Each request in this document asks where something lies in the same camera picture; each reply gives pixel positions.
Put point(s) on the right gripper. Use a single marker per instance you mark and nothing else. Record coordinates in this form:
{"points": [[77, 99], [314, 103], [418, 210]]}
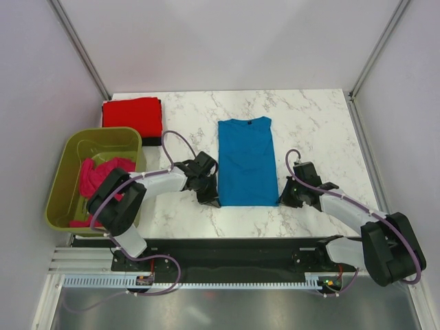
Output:
{"points": [[285, 199]]}

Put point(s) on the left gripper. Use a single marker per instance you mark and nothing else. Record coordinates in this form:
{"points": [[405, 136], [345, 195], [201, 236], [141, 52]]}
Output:
{"points": [[212, 197]]}

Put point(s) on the blue t shirt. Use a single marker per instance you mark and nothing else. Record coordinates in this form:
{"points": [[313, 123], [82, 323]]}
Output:
{"points": [[247, 165]]}

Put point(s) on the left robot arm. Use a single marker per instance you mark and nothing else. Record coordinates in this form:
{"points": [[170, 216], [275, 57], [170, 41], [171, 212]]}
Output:
{"points": [[116, 203]]}

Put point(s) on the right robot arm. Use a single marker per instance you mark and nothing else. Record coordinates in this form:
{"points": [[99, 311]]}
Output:
{"points": [[386, 248]]}

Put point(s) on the folded black t shirt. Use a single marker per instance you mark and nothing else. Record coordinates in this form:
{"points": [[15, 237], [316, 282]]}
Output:
{"points": [[151, 140]]}

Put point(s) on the folded red t shirt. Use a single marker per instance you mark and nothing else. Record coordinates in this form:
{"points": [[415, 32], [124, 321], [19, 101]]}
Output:
{"points": [[142, 114]]}

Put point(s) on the pink t shirt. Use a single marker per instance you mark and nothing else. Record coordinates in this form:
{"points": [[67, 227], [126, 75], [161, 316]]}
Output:
{"points": [[92, 176]]}

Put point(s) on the olive green plastic bin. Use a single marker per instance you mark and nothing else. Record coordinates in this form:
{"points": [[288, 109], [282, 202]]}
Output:
{"points": [[65, 203]]}

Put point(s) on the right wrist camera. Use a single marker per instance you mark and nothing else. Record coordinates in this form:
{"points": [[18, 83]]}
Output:
{"points": [[307, 174]]}

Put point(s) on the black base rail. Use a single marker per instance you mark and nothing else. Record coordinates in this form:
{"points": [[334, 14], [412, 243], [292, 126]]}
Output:
{"points": [[230, 260]]}

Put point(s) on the white slotted cable duct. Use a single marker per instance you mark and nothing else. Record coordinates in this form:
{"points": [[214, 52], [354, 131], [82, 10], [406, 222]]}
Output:
{"points": [[112, 281]]}

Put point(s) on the right aluminium frame post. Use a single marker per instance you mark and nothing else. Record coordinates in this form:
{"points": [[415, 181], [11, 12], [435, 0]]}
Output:
{"points": [[379, 47]]}

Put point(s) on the aluminium frame post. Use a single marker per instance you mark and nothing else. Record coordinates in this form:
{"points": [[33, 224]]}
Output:
{"points": [[379, 47], [67, 25]]}

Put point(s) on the left aluminium frame post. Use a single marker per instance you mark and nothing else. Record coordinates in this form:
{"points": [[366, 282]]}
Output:
{"points": [[67, 25]]}

